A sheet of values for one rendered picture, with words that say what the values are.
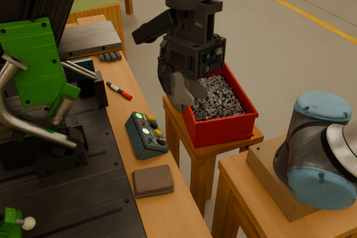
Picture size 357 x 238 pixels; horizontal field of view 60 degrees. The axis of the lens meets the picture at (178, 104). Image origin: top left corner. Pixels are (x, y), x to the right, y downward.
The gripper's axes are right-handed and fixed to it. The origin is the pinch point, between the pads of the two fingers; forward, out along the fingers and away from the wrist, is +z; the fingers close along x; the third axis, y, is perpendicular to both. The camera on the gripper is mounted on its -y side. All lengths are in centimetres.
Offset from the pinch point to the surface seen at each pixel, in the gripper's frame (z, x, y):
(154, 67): 89, 134, -164
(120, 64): 21, 30, -62
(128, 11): 68, 189, -273
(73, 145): 21.9, -9.2, -30.3
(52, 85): 6.3, -8.8, -36.0
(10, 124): 12.6, -20.4, -36.6
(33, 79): 4.0, -12.3, -37.9
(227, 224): 60, 26, -2
